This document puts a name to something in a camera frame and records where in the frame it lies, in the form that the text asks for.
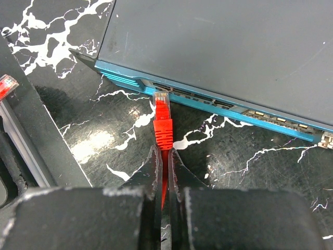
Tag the dark grey network switch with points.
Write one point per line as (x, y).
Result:
(266, 63)

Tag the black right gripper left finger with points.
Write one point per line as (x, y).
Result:
(148, 178)

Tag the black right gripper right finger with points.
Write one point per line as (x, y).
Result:
(179, 177)

